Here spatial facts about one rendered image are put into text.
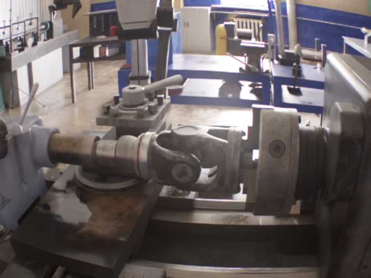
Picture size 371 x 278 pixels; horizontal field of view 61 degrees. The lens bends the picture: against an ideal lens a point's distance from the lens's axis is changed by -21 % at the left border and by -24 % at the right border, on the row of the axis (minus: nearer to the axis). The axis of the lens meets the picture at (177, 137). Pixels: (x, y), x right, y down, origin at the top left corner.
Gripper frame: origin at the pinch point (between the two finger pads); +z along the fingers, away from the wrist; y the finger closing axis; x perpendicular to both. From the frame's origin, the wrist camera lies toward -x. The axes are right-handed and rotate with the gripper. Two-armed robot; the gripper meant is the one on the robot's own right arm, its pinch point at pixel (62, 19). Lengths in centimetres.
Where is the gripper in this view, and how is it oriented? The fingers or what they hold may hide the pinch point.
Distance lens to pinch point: 149.3
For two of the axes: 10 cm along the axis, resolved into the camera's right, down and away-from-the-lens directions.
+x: 0.5, 1.1, 9.9
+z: 0.1, 9.9, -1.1
